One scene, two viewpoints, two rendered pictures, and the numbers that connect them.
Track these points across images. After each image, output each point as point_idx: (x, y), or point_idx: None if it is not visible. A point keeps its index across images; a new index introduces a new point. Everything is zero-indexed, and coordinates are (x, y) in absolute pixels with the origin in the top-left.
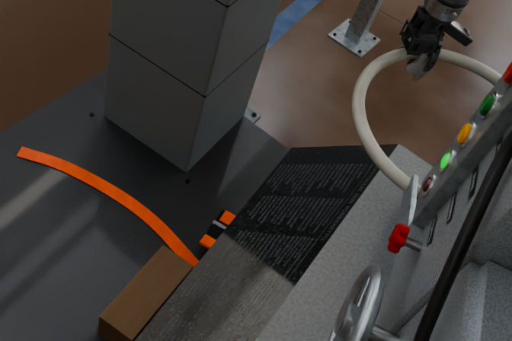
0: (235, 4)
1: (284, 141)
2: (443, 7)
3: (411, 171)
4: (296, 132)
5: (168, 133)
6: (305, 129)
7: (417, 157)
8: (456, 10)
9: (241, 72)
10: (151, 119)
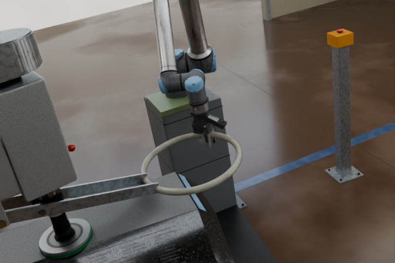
0: (171, 125)
1: (252, 219)
2: (191, 107)
3: (168, 181)
4: (263, 216)
5: None
6: (270, 216)
7: (177, 176)
8: (196, 107)
9: (208, 169)
10: None
